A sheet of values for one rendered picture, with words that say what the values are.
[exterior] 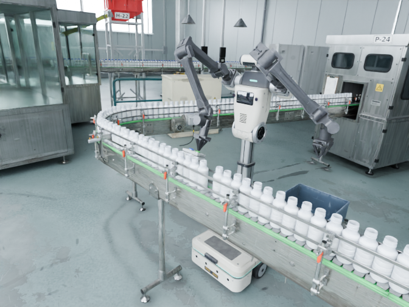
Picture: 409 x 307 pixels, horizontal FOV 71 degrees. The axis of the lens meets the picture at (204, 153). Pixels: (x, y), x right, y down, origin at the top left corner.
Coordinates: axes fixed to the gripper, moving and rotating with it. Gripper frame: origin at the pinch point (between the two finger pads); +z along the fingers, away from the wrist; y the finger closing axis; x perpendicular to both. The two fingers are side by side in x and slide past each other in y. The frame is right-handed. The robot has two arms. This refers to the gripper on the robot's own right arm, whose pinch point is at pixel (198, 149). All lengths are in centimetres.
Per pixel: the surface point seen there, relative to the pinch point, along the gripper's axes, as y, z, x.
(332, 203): 72, 8, 47
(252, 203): 57, 12, -17
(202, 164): 22.8, 4.6, -18.5
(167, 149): -6.8, 4.3, -19.1
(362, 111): -9, -100, 340
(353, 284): 105, 24, -17
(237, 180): 46, 5, -18
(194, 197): 21.6, 23.4, -16.5
